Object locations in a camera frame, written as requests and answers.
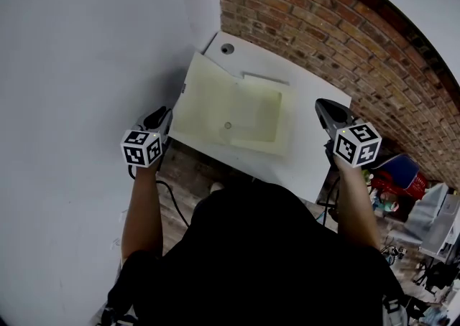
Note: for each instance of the person's left forearm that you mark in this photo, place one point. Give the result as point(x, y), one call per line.
point(142, 213)

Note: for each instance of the person's white shoe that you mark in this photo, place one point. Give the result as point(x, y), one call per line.
point(216, 187)

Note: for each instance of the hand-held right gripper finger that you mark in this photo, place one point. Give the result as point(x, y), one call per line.
point(327, 121)
point(339, 114)

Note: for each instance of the teal plastic item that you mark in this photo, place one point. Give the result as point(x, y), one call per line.
point(384, 204)

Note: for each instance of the person's black shirt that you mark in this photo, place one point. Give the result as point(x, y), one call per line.
point(258, 263)

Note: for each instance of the white table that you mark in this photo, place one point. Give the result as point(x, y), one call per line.
point(316, 130)

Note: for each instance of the green bottle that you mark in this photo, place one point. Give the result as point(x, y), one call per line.
point(366, 176)

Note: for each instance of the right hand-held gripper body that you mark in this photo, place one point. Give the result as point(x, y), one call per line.
point(355, 145)

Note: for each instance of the black tripod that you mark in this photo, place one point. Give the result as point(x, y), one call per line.
point(435, 274)

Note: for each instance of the cream plastic sink tray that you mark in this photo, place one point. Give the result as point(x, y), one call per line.
point(215, 102)

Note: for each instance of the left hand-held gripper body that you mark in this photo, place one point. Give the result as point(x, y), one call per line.
point(140, 148)

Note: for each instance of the person's right forearm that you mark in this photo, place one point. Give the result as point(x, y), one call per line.
point(355, 206)

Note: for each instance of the blue chair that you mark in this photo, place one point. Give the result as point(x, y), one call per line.
point(399, 170)

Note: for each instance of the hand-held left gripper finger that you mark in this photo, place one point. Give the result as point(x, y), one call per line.
point(147, 124)
point(165, 123)

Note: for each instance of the grey plastic-wrapped boxes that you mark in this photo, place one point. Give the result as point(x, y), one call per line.
point(431, 217)

